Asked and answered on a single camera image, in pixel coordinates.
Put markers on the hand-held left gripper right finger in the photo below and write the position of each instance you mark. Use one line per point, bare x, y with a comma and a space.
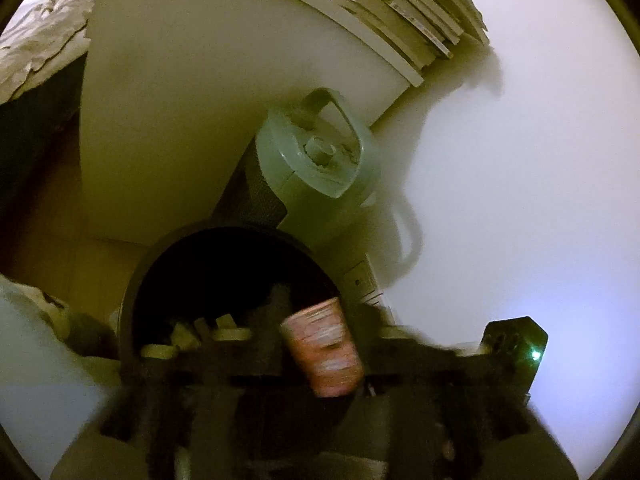
425, 390

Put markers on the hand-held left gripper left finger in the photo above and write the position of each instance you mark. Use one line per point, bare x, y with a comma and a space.
170, 395

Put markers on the red printed box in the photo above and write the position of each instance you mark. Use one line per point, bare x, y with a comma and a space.
322, 350

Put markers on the black trash bin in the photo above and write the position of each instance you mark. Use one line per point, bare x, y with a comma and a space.
210, 270

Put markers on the white power strip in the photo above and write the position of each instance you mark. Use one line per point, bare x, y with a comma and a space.
360, 280

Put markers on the round table with blue cloth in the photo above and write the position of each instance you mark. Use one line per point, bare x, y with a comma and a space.
40, 400

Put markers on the bed with tan headboard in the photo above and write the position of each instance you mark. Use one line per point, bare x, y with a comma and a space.
30, 150

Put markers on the white cabinet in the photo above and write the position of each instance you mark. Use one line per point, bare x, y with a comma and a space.
200, 110

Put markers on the white ruffled duvet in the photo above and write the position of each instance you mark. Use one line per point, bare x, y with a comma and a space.
45, 45

